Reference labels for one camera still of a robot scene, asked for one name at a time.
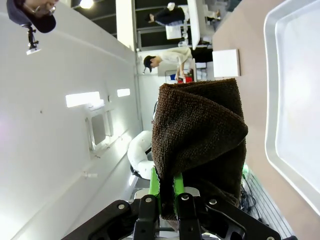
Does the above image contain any silver metal tray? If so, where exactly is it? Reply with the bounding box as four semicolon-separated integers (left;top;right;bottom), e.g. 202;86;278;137
263;0;320;219

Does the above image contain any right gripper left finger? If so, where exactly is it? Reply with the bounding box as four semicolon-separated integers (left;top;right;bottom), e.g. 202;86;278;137
59;166;162;240

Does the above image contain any black head camera mount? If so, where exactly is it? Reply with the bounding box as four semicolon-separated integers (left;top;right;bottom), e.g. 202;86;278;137
25;24;41;56

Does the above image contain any white folded stand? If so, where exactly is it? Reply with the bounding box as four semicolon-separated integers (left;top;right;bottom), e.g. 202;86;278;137
212;49;241;78

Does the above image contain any brown cloth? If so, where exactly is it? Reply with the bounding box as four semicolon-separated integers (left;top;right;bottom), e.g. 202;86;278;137
151;77;249;222

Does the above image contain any white background table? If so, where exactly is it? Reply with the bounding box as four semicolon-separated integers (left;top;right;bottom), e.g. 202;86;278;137
186;0;202;51

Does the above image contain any black cable bundle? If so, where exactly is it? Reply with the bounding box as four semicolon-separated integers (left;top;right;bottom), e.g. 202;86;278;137
239;172;263;222

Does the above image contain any person in white top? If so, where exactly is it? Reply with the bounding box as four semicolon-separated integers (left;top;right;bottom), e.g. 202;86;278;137
143;46;194;76

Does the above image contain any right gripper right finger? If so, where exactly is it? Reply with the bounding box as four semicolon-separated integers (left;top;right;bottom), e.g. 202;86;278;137
173;172;282;240

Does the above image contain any ceiling vent hatch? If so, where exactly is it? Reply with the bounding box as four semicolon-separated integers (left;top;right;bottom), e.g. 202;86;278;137
84;106;115;152

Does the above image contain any person in dark clothes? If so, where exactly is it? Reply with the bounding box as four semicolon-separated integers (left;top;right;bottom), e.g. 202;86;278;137
145;2;187;27

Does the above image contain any large ceiling light panel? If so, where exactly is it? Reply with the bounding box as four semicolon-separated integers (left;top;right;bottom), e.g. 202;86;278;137
65;91;101;109

